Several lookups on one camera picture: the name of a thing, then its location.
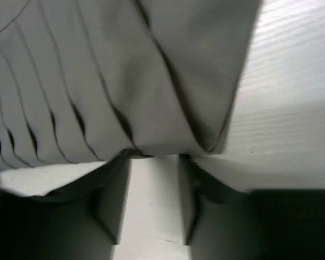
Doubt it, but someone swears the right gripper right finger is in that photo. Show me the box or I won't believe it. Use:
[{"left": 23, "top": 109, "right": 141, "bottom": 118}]
[{"left": 178, "top": 155, "right": 325, "bottom": 259}]

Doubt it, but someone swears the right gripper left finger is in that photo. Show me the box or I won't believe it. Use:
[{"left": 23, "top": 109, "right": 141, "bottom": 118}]
[{"left": 0, "top": 151, "right": 131, "bottom": 259}]

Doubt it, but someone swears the grey pleated skirt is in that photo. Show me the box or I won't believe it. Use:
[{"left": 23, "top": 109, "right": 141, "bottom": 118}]
[{"left": 0, "top": 1, "right": 261, "bottom": 171}]

